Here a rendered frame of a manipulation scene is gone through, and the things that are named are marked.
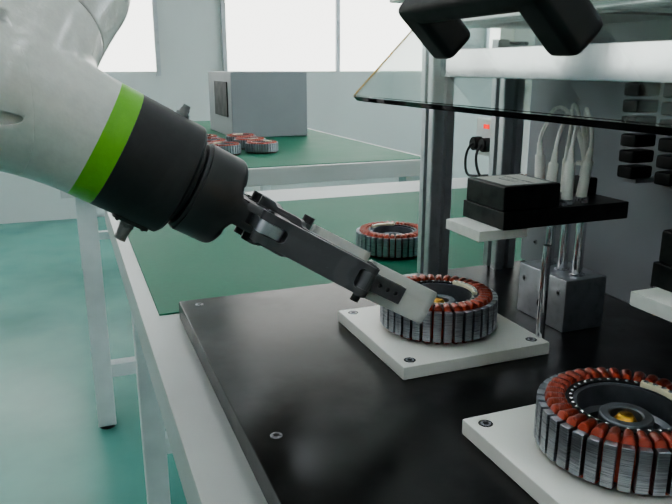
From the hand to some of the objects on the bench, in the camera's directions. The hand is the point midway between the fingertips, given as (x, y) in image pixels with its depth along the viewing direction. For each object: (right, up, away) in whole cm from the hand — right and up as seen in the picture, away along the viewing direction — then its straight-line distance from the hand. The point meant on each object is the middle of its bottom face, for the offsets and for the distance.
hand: (383, 280), depth 63 cm
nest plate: (+6, -6, +4) cm, 9 cm away
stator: (+4, +3, +43) cm, 43 cm away
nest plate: (+14, -12, -18) cm, 26 cm away
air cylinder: (+19, -4, +9) cm, 21 cm away
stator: (+6, -4, +4) cm, 8 cm away
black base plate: (+11, -11, -6) cm, 17 cm away
